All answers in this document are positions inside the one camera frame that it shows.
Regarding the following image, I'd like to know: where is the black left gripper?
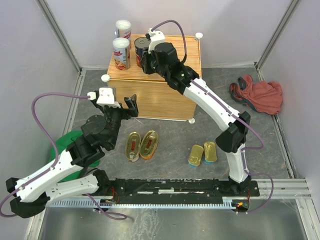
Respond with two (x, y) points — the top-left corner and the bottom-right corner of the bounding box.
(92, 94), (139, 148)

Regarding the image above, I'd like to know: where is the wooden cube cabinet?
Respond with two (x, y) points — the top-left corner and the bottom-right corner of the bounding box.
(107, 34), (196, 121)

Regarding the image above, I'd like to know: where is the dark blue round can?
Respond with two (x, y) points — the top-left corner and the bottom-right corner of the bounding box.
(134, 36), (151, 68)

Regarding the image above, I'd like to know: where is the tall white-lid can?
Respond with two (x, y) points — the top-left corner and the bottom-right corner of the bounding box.
(112, 37), (131, 71)
(115, 19), (132, 41)

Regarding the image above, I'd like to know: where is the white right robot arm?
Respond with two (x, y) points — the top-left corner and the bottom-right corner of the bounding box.
(140, 42), (251, 196)

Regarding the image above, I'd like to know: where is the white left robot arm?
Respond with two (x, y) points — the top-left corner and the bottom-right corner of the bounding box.
(4, 90), (139, 219)

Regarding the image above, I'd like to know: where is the red oval tin left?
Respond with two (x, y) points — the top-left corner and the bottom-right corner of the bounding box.
(124, 132), (141, 162)

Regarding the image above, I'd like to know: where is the red oval tin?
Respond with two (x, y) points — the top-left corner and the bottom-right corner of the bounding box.
(139, 130), (159, 160)
(124, 132), (141, 162)

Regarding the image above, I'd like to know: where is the red oval tin right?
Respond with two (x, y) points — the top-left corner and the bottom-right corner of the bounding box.
(139, 130), (159, 160)

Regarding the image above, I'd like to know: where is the green cloth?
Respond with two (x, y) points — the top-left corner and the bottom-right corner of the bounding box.
(49, 129), (101, 185)

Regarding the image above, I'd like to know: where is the gold rectangular tin left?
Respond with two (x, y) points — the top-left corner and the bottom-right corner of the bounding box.
(188, 144), (204, 167)

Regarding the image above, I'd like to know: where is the gold rectangular tin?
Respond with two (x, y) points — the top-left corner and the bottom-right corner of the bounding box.
(204, 141), (218, 164)
(188, 144), (204, 167)

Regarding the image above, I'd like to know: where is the gold rectangular tin right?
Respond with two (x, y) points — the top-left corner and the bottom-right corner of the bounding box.
(204, 141), (218, 164)

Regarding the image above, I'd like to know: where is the red cloth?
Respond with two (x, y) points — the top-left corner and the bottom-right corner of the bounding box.
(229, 74), (283, 115)

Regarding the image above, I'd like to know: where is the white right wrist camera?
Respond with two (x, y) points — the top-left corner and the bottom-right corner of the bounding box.
(147, 28), (166, 54)

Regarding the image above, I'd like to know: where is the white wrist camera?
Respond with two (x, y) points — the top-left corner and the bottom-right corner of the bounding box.
(147, 28), (166, 54)
(87, 87), (121, 108)

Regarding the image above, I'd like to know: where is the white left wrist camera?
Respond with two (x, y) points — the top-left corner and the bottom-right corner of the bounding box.
(87, 87), (121, 108)

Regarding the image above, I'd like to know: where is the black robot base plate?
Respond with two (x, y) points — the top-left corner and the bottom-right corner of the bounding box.
(93, 178), (260, 203)

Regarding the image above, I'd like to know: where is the light blue cable duct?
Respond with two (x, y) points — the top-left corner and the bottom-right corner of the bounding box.
(49, 194), (249, 210)

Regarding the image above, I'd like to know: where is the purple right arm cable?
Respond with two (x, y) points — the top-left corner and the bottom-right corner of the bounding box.
(149, 20), (274, 215)

